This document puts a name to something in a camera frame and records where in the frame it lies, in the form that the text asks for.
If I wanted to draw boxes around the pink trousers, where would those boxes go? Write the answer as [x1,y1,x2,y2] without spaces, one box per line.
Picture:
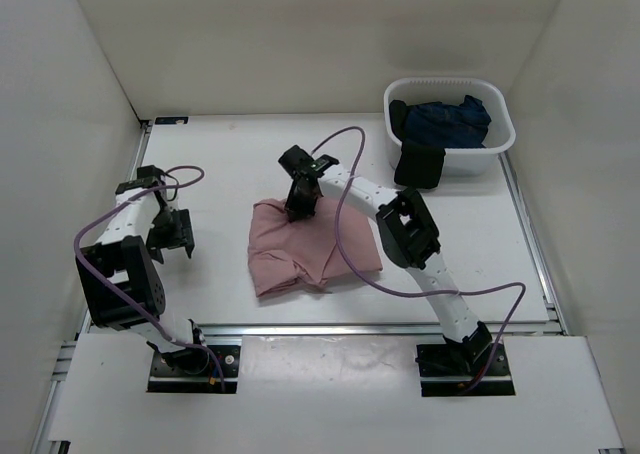
[247,197,383,298]

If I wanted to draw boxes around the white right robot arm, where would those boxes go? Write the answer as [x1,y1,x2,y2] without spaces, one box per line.
[278,145,493,375]

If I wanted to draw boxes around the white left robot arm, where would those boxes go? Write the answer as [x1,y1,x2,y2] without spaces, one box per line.
[73,165,213,375]

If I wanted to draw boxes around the black trousers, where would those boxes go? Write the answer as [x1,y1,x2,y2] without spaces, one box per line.
[389,100,446,190]

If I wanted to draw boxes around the dark blue trousers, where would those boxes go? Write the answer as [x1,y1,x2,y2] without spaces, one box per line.
[403,95,492,149]

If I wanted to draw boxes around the white plastic basket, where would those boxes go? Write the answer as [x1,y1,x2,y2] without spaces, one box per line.
[383,77,516,176]

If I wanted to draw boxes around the aluminium table edge rail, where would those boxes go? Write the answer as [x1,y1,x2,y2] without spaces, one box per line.
[54,323,566,345]

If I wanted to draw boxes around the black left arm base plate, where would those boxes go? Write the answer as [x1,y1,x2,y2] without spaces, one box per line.
[147,342,241,395]

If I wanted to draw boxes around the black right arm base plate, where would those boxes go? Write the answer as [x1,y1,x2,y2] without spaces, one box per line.
[415,343,516,398]

